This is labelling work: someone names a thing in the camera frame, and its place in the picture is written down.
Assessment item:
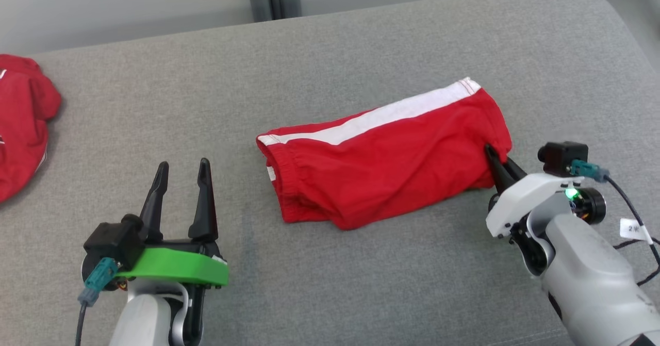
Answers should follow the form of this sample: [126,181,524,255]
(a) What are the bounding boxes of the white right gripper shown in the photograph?
[485,145,586,239]

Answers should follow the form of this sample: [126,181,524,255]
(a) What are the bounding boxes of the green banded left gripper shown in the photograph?
[114,157,229,290]

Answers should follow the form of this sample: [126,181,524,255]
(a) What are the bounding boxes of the red shorts with white stripe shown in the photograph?
[256,77,513,231]

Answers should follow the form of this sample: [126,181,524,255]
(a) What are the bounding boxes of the red white numbered jersey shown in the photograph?
[0,54,62,204]

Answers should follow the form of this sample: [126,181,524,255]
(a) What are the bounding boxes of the grey fabric sofa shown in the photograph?
[0,0,660,346]

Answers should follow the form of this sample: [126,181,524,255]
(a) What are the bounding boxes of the left black cable teal connector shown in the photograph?
[75,257,120,346]

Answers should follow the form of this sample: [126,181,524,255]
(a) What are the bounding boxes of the black cable teal connector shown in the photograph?
[75,257,120,346]
[570,160,660,287]

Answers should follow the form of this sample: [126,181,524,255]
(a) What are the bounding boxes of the right black cable teal connector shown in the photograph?
[570,160,660,287]

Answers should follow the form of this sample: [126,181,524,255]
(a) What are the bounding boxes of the white cable label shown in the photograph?
[619,218,654,243]

